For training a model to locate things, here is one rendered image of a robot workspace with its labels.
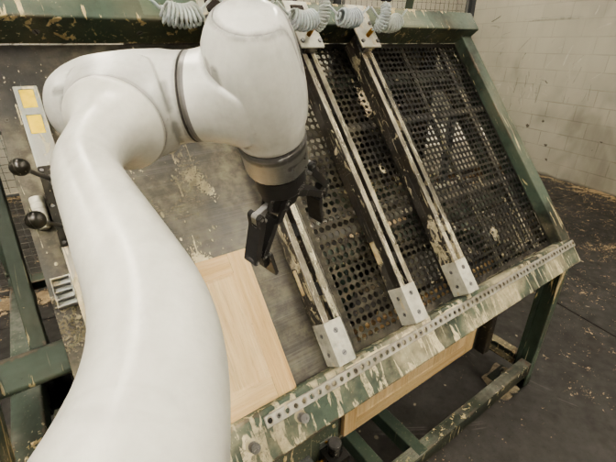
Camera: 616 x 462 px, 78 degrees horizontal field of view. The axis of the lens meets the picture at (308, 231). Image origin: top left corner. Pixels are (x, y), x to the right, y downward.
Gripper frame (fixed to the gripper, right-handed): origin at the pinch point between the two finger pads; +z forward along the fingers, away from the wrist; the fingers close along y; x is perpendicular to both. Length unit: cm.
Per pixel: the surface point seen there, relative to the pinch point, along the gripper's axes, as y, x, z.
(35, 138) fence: -13, 69, -1
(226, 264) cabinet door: -3.5, 25.5, 31.6
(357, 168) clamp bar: 52, 19, 40
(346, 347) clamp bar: 1, -11, 50
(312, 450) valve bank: -25, -18, 59
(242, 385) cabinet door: -24.2, 4.0, 42.4
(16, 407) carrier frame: -68, 57, 53
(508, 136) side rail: 137, -12, 77
